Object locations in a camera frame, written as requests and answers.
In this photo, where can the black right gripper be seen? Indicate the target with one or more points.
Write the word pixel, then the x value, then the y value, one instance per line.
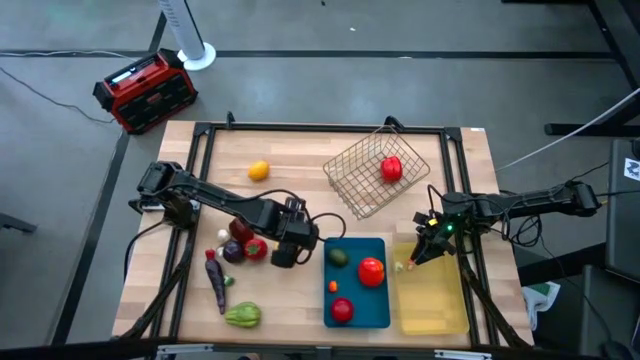
pixel 437 235

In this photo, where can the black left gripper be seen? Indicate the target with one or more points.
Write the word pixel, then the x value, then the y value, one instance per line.
pixel 297 230

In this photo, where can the dark red oval fruit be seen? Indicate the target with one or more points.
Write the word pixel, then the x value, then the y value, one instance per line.
pixel 240 232

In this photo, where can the yellow plastic tray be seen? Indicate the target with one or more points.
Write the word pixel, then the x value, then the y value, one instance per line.
pixel 435 305

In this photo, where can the round purple cabbage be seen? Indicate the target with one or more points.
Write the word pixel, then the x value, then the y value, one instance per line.
pixel 233 251

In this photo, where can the dark green avocado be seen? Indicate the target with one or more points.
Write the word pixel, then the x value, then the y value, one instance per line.
pixel 338 257

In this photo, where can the small orange pepper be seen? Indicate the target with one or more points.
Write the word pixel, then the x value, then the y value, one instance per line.
pixel 333 286

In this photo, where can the white garlic bulb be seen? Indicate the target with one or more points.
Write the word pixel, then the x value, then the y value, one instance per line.
pixel 223 235

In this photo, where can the green ridged squash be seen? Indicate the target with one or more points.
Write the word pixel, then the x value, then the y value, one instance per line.
pixel 243 315

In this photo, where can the purple eggplant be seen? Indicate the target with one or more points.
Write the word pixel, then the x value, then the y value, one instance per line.
pixel 216 282

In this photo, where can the red bell pepper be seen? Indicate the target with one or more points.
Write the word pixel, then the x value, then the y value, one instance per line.
pixel 391 168

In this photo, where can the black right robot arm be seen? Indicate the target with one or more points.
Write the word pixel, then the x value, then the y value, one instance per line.
pixel 530 202

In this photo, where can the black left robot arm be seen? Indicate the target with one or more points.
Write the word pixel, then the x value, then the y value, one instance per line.
pixel 215 195

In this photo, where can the red fruit with green top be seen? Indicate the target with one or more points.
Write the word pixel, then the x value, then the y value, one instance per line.
pixel 255 249

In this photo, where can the orange red tomato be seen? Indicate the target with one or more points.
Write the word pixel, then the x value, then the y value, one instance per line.
pixel 371 272

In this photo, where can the blue plastic tray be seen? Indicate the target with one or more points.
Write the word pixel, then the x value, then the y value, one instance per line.
pixel 365 310

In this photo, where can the yellow orange citrus fruit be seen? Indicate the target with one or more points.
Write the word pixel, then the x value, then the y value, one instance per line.
pixel 258 170

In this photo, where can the white green bag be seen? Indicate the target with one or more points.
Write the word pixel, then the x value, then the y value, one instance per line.
pixel 542 295

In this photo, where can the black cabinet with sticker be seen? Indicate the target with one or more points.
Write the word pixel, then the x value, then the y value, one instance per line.
pixel 620 225

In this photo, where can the red black jobsite radio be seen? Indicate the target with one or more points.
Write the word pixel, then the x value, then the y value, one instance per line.
pixel 145 92

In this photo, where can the white tower fan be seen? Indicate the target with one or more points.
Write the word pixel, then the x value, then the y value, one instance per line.
pixel 187 35

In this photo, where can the grey furniture foot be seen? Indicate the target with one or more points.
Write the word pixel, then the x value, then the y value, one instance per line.
pixel 17 224

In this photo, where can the silver metal bracket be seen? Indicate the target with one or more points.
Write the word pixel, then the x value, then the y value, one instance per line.
pixel 185 348
pixel 462 355

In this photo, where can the black aluminium table frame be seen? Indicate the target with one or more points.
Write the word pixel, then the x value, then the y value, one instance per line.
pixel 230 127

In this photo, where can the black desk frame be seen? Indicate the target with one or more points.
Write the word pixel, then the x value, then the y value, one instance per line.
pixel 560 129

